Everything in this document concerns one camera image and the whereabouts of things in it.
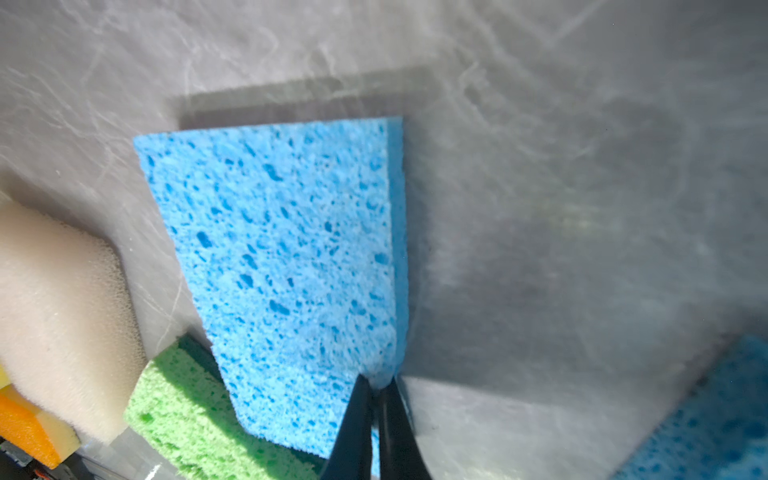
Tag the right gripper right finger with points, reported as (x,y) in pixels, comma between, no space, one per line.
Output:
(399,455)

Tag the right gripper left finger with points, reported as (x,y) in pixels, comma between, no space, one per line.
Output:
(351,456)

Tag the green cellulose sponge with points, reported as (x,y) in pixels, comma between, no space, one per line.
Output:
(181,407)

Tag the blue cellulose sponge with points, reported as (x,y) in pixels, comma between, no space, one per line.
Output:
(293,242)
(719,431)

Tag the beige foam sponge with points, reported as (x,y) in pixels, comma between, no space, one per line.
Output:
(70,341)

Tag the yellow foam sponge lower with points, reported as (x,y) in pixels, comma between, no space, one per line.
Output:
(66,439)

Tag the orange foam sponge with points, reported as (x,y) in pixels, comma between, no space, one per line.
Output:
(22,425)

